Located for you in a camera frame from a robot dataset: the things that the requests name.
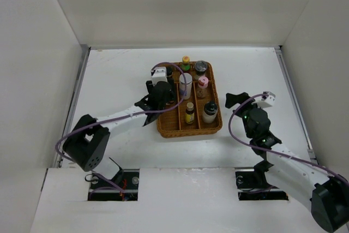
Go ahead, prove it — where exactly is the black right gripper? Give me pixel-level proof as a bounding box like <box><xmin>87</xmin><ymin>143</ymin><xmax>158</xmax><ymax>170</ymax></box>
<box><xmin>225</xmin><ymin>92</ymin><xmax>266</xmax><ymax>139</ymax></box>

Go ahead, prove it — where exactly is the black stopper white bottle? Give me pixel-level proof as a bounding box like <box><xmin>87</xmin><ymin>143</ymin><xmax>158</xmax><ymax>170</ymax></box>
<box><xmin>202</xmin><ymin>101</ymin><xmax>218</xmax><ymax>124</ymax></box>

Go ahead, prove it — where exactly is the silver lid tall jar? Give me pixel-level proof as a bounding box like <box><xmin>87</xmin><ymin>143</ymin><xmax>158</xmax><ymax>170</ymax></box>
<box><xmin>179</xmin><ymin>73</ymin><xmax>192</xmax><ymax>100</ymax></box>

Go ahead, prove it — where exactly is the yellow cap sauce bottle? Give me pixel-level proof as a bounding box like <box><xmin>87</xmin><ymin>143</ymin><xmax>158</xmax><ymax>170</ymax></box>
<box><xmin>180</xmin><ymin>56</ymin><xmax>190</xmax><ymax>73</ymax></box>

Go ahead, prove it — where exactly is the pink lid spice jar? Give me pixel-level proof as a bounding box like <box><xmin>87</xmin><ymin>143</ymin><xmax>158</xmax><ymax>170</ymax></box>
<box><xmin>196</xmin><ymin>76</ymin><xmax>209</xmax><ymax>98</ymax></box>

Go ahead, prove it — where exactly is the black cap salt grinder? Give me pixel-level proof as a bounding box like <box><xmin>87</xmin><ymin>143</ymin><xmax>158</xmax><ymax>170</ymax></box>
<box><xmin>194</xmin><ymin>61</ymin><xmax>208</xmax><ymax>81</ymax></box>

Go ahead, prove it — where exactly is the yellow label brown bottle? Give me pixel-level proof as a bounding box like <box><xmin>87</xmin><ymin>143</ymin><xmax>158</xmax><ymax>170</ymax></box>
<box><xmin>185</xmin><ymin>102</ymin><xmax>195</xmax><ymax>124</ymax></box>

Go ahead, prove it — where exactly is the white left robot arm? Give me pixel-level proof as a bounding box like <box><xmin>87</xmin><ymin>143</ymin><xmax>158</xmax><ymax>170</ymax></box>
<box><xmin>63</xmin><ymin>66</ymin><xmax>176</xmax><ymax>189</ymax></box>

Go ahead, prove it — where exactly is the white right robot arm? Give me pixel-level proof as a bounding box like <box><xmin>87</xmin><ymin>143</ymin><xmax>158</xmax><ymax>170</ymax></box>
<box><xmin>225</xmin><ymin>91</ymin><xmax>348</xmax><ymax>232</ymax></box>

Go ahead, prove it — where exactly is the brown wicker divided tray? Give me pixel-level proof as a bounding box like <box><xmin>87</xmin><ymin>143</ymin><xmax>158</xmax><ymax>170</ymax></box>
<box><xmin>157</xmin><ymin>64</ymin><xmax>222</xmax><ymax>138</ymax></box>

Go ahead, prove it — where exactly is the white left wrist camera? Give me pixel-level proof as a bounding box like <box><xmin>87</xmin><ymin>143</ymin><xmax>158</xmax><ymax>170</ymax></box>
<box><xmin>151</xmin><ymin>67</ymin><xmax>167</xmax><ymax>86</ymax></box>

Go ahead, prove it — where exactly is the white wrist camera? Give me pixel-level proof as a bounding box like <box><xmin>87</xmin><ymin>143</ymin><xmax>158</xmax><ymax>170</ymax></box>
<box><xmin>151</xmin><ymin>67</ymin><xmax>167</xmax><ymax>86</ymax></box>
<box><xmin>252</xmin><ymin>91</ymin><xmax>276</xmax><ymax>109</ymax></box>

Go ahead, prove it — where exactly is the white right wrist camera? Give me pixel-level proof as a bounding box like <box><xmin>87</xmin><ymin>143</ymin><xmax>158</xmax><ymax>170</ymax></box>
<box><xmin>252</xmin><ymin>91</ymin><xmax>276</xmax><ymax>109</ymax></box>

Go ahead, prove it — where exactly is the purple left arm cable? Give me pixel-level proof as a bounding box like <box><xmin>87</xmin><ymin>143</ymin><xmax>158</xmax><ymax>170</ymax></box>
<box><xmin>55</xmin><ymin>62</ymin><xmax>188</xmax><ymax>193</ymax></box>

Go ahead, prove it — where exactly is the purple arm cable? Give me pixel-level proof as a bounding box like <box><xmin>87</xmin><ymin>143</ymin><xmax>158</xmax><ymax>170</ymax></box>
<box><xmin>55</xmin><ymin>62</ymin><xmax>188</xmax><ymax>193</ymax></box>
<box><xmin>227</xmin><ymin>93</ymin><xmax>349</xmax><ymax>184</ymax></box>

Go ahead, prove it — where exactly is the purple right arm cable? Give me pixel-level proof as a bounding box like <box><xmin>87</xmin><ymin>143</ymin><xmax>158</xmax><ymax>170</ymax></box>
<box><xmin>227</xmin><ymin>93</ymin><xmax>349</xmax><ymax>184</ymax></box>

